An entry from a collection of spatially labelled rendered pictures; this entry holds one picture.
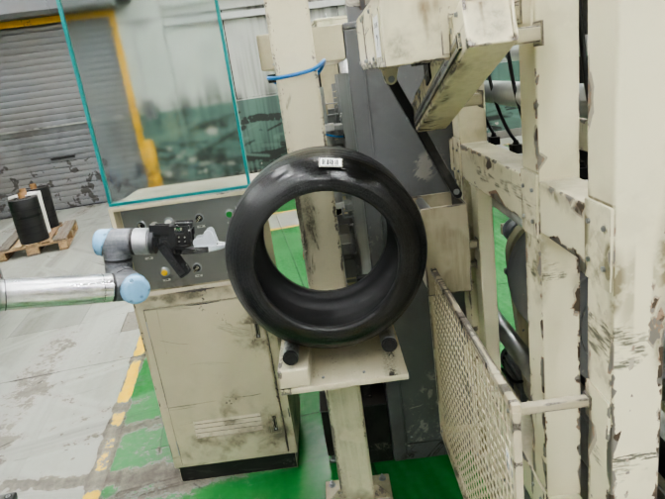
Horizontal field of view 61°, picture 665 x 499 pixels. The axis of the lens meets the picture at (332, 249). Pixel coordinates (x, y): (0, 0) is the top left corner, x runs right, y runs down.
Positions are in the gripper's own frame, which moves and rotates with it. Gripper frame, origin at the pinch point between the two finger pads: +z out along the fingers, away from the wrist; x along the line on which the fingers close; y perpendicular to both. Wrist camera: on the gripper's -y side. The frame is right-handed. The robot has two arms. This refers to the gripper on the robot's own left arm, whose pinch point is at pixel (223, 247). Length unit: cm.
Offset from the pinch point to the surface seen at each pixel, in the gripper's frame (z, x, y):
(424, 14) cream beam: 48, -36, 57
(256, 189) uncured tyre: 11.2, -8.6, 17.9
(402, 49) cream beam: 44, -36, 51
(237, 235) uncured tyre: 5.7, -10.4, 6.3
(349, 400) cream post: 37, 26, -67
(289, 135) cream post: 18.5, 25.8, 28.3
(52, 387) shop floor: -142, 166, -140
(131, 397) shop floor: -85, 141, -133
